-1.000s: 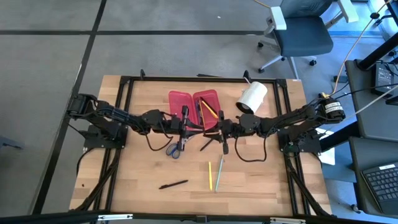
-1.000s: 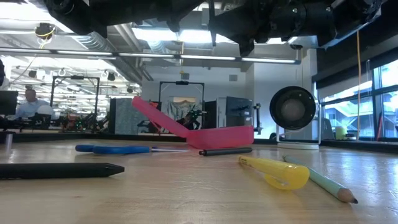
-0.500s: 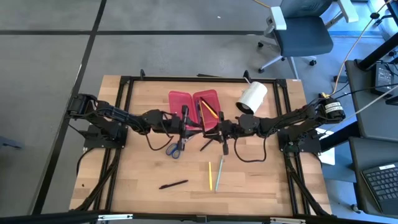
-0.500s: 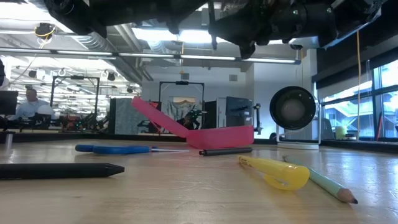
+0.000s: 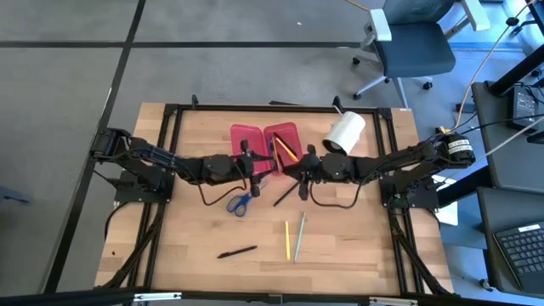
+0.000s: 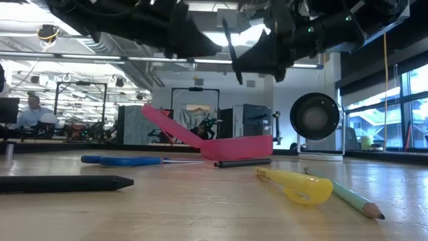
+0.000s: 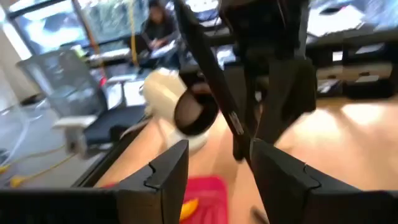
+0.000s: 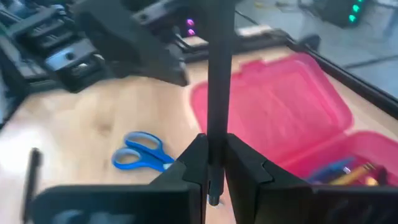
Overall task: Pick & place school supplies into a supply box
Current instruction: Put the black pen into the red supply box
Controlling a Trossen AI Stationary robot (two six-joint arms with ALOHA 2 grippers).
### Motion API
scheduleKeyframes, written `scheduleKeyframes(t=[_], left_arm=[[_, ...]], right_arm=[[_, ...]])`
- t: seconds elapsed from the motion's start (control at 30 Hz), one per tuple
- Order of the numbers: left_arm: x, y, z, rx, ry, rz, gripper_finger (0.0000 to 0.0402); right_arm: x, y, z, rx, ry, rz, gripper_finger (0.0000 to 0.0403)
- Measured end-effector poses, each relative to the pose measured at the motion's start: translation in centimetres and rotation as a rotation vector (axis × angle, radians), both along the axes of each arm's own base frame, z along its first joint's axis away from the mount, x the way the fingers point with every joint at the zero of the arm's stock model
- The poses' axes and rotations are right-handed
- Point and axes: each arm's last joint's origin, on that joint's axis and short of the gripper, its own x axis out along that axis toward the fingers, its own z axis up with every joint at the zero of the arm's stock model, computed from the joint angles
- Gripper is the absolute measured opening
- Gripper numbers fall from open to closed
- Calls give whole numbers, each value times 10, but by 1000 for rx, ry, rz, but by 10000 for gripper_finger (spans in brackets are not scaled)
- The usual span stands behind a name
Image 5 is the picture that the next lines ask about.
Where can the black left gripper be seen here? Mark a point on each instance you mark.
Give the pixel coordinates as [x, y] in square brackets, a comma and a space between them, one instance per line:
[244, 165]

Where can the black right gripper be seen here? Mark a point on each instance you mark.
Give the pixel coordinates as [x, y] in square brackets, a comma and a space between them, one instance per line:
[309, 165]

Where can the long yellow pen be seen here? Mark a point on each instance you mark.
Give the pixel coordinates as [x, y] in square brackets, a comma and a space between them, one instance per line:
[287, 150]

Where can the slim black pen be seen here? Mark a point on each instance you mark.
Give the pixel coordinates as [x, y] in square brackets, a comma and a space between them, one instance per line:
[287, 193]

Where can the black pen silver tip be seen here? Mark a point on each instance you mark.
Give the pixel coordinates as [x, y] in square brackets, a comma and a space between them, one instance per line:
[282, 142]

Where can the pink plastic supply box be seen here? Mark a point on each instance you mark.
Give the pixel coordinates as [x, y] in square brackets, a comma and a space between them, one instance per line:
[246, 138]

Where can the yellow highlighter pen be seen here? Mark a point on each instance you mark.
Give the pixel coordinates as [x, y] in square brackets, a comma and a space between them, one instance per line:
[287, 240]

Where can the thick black marker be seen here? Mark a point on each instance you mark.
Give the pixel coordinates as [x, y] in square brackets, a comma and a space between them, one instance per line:
[236, 252]

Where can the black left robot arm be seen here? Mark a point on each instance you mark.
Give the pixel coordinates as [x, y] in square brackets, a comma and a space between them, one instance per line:
[170, 159]

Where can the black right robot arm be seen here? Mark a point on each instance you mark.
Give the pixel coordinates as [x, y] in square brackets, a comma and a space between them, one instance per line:
[382, 159]

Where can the black power adapter box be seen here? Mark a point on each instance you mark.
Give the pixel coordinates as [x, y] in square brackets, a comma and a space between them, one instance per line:
[522, 106]

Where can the white paper sheet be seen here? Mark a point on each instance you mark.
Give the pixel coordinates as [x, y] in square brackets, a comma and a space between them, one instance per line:
[448, 212]

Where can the grey office chair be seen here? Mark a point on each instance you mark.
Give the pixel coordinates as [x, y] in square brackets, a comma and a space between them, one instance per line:
[414, 49]

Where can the grey side desk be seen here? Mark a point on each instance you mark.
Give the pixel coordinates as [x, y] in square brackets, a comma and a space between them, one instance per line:
[493, 161]

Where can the black laptop keyboard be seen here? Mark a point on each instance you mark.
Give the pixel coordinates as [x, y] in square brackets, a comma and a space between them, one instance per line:
[525, 251]

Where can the black aluminium table frame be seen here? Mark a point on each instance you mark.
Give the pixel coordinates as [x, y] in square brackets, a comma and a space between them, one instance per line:
[178, 127]

